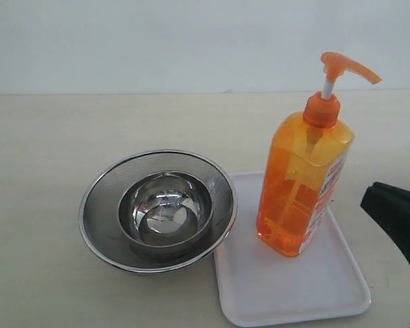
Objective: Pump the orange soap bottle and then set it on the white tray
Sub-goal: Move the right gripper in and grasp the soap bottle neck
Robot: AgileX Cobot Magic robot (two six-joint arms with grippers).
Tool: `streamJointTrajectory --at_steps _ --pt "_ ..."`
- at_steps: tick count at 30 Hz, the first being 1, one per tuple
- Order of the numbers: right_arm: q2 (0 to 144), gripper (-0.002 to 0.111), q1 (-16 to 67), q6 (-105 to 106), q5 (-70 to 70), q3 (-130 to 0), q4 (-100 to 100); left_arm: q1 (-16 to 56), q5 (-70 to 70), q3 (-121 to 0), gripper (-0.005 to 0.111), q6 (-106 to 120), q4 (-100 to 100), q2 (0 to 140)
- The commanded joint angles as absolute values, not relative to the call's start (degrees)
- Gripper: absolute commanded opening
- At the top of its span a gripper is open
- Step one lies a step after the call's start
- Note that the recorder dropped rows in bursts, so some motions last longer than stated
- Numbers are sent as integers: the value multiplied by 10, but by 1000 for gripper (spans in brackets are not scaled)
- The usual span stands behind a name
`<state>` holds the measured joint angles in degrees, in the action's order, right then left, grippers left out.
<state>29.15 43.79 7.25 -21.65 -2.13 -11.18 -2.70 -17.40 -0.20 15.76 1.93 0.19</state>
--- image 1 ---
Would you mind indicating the orange pump soap bottle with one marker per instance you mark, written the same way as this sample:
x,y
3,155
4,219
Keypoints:
x,y
306,157

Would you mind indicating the white rectangular plastic tray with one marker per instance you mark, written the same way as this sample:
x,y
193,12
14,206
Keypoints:
x,y
260,287

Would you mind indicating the small stainless steel bowl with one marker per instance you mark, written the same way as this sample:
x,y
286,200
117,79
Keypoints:
x,y
164,214

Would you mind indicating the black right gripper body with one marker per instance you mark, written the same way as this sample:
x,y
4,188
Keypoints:
x,y
389,207

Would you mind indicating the steel mesh strainer basket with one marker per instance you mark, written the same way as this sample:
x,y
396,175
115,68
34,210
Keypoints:
x,y
98,220

